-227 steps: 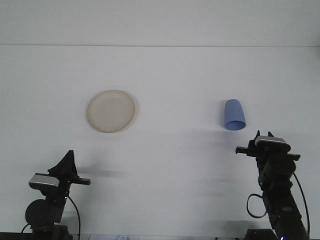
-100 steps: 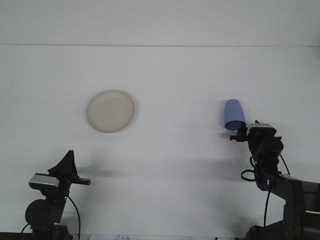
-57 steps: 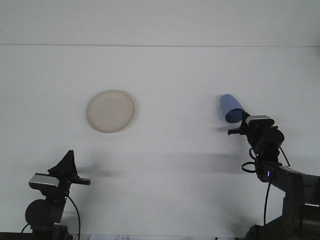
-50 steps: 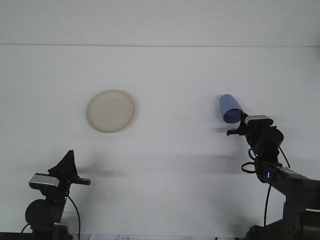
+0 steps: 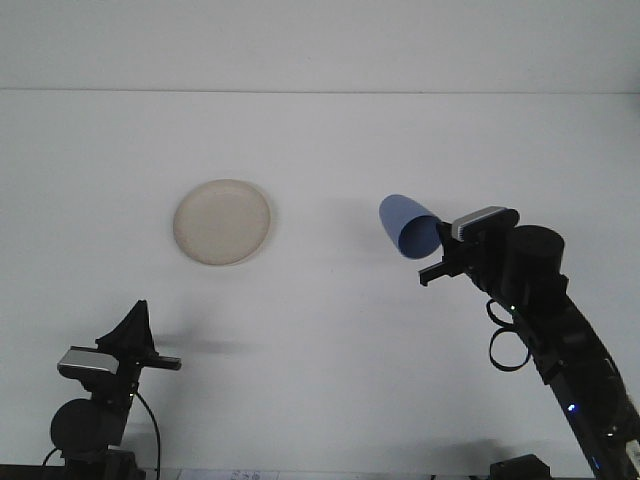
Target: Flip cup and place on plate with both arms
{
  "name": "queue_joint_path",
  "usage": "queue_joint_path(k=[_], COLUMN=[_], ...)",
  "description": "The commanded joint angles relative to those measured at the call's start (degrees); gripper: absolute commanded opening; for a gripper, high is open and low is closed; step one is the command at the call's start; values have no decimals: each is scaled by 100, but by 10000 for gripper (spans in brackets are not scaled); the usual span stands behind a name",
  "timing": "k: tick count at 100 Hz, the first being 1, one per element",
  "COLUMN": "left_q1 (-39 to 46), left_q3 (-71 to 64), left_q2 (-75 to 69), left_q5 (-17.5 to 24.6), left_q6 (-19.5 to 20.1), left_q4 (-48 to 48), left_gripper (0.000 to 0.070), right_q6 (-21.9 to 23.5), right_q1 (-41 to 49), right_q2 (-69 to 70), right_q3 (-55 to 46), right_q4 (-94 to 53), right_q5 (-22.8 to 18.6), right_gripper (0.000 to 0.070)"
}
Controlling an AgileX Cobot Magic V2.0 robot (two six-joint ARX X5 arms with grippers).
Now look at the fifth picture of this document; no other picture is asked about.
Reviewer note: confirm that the pale blue cup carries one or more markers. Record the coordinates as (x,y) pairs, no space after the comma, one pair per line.
(400,215)

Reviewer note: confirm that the pale round plate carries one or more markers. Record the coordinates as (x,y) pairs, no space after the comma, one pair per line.
(222,222)

